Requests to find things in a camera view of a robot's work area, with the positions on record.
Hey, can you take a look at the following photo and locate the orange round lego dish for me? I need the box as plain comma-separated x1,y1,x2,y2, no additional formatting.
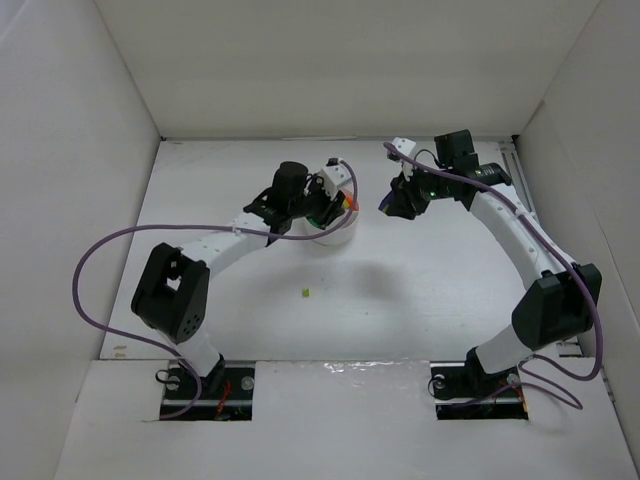
342,196,359,211

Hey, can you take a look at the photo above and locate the multicolour lego assembly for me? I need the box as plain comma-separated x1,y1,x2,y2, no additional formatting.
378,191,395,217

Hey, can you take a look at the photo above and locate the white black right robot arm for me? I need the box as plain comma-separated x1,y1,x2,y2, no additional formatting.
379,130,604,402

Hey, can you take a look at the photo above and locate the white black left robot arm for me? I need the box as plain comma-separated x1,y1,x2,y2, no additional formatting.
131,159,356,394

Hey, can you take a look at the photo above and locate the white round divided container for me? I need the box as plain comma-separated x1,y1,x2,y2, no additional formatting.
302,187,359,246

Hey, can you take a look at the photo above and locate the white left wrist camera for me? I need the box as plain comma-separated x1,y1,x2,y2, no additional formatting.
319,158,352,199

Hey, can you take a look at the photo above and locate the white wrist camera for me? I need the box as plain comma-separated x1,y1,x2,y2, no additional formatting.
319,158,352,199
384,137,416,180

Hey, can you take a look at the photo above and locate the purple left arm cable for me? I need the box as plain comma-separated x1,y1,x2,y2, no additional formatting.
72,157,359,419

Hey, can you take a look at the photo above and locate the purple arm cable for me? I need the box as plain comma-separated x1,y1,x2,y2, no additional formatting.
382,141,603,411
72,157,359,419

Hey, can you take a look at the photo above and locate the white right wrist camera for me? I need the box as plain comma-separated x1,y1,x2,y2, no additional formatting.
384,137,416,180

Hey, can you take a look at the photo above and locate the aluminium side rail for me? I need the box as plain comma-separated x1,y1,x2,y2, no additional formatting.
497,137,581,357

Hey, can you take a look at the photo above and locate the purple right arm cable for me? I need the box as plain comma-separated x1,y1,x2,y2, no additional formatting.
382,141,603,411

